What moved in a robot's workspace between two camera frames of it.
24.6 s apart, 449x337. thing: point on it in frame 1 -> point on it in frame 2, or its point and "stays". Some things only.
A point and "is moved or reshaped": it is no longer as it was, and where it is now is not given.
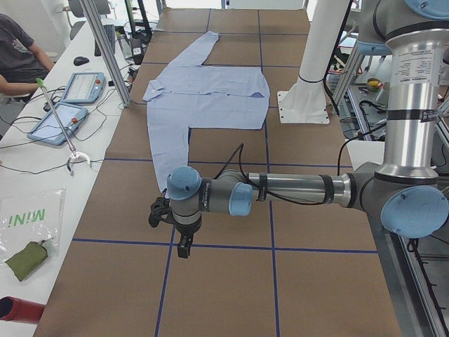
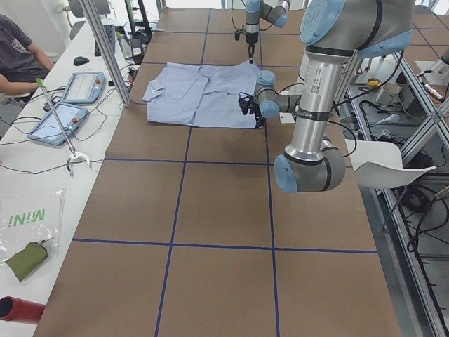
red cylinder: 19,310 stays
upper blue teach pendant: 83,88 stays
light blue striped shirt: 190,95 is moved or reshaped
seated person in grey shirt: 22,61 stays
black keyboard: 110,32 stays
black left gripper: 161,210 -> 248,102
